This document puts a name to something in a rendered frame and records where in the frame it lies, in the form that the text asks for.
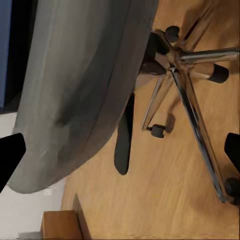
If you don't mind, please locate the swivel chair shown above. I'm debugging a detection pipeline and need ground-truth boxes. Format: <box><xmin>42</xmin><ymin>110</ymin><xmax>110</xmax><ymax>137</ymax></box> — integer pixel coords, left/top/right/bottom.
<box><xmin>0</xmin><ymin>0</ymin><xmax>240</xmax><ymax>205</ymax></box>

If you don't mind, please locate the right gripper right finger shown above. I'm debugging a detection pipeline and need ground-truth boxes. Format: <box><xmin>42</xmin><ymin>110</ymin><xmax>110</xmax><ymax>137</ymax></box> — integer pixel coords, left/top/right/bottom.
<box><xmin>224</xmin><ymin>133</ymin><xmax>240</xmax><ymax>173</ymax></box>

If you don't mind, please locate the folder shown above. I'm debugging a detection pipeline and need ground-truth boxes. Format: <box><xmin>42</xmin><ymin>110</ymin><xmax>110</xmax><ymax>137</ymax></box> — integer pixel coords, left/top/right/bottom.
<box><xmin>0</xmin><ymin>0</ymin><xmax>33</xmax><ymax>108</ymax></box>

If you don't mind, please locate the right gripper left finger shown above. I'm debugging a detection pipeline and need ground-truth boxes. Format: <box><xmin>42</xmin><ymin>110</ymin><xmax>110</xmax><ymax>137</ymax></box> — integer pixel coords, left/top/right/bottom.
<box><xmin>0</xmin><ymin>133</ymin><xmax>26</xmax><ymax>193</ymax></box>

